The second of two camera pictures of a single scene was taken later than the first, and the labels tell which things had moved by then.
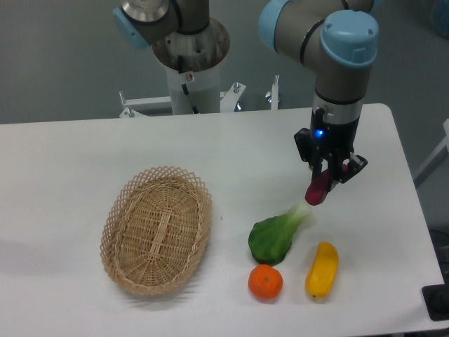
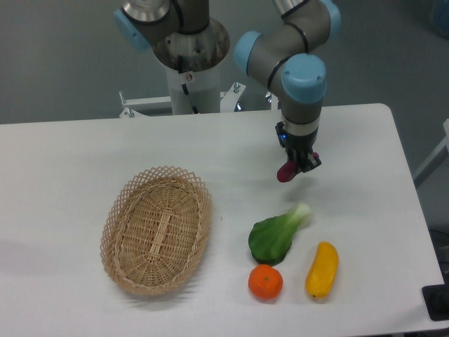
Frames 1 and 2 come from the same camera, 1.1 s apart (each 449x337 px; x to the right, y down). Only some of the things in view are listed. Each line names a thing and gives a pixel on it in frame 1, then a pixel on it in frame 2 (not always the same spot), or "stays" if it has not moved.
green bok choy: x=270 y=238 stays
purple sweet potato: x=317 y=189 → x=287 y=170
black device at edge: x=436 y=299 stays
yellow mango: x=322 y=273 stays
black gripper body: x=325 y=137 → x=303 y=144
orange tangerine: x=265 y=281 stays
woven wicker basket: x=155 y=229 stays
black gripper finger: x=316 y=164 → x=295 y=155
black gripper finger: x=342 y=169 → x=310 y=163
